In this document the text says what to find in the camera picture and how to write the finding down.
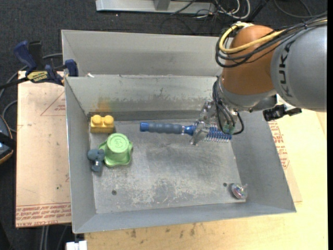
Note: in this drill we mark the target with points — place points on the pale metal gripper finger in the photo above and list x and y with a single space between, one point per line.
197 138
202 126

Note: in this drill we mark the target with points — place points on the grey metal bin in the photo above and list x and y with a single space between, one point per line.
166 170

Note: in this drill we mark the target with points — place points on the green plastic cup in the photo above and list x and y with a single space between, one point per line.
117 150

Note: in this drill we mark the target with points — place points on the yellow toy brick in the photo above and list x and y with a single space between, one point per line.
102 124

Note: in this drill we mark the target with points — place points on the grey toy elephant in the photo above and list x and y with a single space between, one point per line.
96 160

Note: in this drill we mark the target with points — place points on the black cylinder on white bracket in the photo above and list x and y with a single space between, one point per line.
275 112

